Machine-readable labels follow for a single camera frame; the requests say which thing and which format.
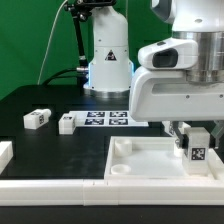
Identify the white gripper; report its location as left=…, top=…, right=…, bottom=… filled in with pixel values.
left=129, top=38, right=224, bottom=149

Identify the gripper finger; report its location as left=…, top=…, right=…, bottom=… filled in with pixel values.
left=210, top=120, right=224, bottom=149

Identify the white square tabletop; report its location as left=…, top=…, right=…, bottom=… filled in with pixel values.
left=104, top=136, right=224, bottom=181

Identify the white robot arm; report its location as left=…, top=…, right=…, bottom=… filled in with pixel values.
left=84, top=0, right=224, bottom=123

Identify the white fiducial marker sheet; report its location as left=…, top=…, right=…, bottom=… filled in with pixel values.
left=70, top=111, right=148, bottom=127

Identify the black cable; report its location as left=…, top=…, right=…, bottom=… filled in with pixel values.
left=42, top=67, right=88, bottom=86

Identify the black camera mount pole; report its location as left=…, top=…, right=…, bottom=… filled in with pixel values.
left=64, top=0, right=116, bottom=87

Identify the white cable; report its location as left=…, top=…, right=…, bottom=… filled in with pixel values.
left=37, top=0, right=69, bottom=86

